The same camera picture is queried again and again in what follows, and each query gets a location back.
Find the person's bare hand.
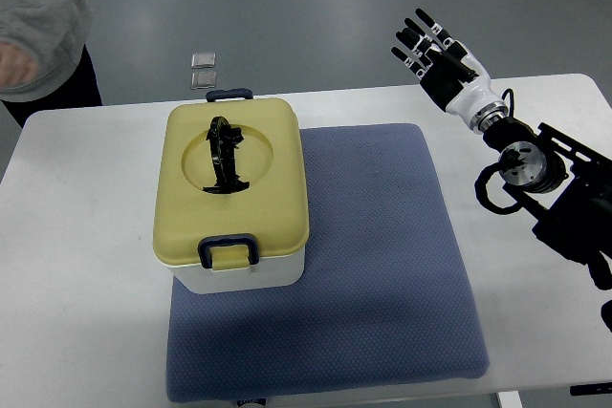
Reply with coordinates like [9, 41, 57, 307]
[0, 42, 39, 91]

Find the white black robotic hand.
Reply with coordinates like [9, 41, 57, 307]
[391, 9, 510, 134]

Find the yellow box lid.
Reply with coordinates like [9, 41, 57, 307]
[153, 98, 309, 266]

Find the white storage box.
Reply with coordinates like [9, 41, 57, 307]
[166, 247, 305, 294]

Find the person in grey sweater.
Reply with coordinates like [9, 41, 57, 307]
[1, 0, 102, 127]

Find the upper metal floor plate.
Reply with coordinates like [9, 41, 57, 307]
[190, 52, 216, 69]

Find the metal floor plate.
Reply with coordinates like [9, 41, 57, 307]
[190, 71, 217, 90]
[190, 52, 216, 69]

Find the lower metal floor plate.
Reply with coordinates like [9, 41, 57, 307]
[190, 71, 217, 90]

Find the blue padded mat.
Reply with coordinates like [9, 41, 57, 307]
[166, 123, 490, 402]

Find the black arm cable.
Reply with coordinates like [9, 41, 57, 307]
[473, 162, 523, 214]

